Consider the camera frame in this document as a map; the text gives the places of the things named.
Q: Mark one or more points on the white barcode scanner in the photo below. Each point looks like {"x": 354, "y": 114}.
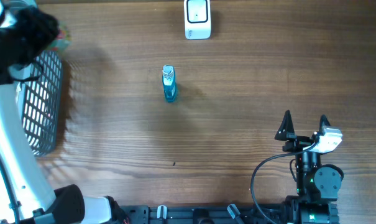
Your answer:
{"x": 197, "y": 16}

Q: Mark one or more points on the green lid jar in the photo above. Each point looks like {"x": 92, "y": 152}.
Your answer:
{"x": 62, "y": 41}

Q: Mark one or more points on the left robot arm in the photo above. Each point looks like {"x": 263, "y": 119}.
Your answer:
{"x": 25, "y": 194}

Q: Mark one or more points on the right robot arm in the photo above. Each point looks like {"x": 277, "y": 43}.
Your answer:
{"x": 317, "y": 184}

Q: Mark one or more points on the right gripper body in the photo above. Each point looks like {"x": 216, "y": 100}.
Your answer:
{"x": 296, "y": 145}

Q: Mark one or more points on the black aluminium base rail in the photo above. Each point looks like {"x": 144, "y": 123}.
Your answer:
{"x": 231, "y": 214}

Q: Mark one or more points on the blue bottle with white cap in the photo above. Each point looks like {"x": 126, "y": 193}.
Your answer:
{"x": 169, "y": 83}

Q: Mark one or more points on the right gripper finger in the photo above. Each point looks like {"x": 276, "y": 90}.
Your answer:
{"x": 286, "y": 130}
{"x": 323, "y": 122}

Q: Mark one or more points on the grey plastic mesh basket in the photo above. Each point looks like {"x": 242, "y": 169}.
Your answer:
{"x": 39, "y": 101}

